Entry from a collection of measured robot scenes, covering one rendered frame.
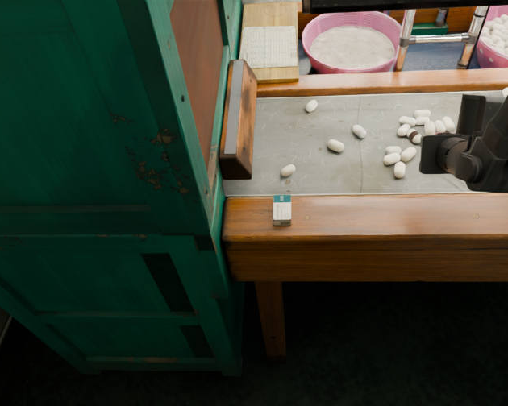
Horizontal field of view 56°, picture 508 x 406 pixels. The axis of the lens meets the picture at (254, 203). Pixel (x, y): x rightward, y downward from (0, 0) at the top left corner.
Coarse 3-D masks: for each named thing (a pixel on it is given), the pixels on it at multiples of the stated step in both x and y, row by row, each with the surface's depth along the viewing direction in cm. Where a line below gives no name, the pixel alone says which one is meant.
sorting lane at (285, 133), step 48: (336, 96) 114; (384, 96) 113; (432, 96) 112; (288, 144) 107; (384, 144) 104; (240, 192) 100; (288, 192) 99; (336, 192) 98; (384, 192) 97; (432, 192) 96; (480, 192) 95
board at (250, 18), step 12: (252, 12) 132; (264, 12) 131; (276, 12) 131; (288, 12) 131; (252, 24) 128; (264, 24) 128; (276, 24) 128; (288, 24) 127; (240, 48) 123; (264, 72) 116; (276, 72) 116; (288, 72) 115
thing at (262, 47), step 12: (252, 36) 125; (264, 36) 124; (276, 36) 124; (288, 36) 124; (252, 48) 122; (264, 48) 121; (276, 48) 121; (288, 48) 121; (252, 60) 119; (264, 60) 119; (276, 60) 118; (288, 60) 118
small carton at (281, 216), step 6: (276, 198) 92; (282, 198) 92; (288, 198) 92; (276, 204) 91; (282, 204) 91; (288, 204) 91; (276, 210) 91; (282, 210) 90; (288, 210) 90; (276, 216) 90; (282, 216) 90; (288, 216) 90; (276, 222) 90; (282, 222) 90; (288, 222) 90
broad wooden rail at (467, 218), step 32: (224, 224) 92; (256, 224) 91; (320, 224) 90; (352, 224) 90; (384, 224) 89; (416, 224) 89; (448, 224) 88; (480, 224) 88; (256, 256) 95; (288, 256) 95; (320, 256) 94; (352, 256) 94; (384, 256) 93; (416, 256) 93; (448, 256) 92; (480, 256) 92
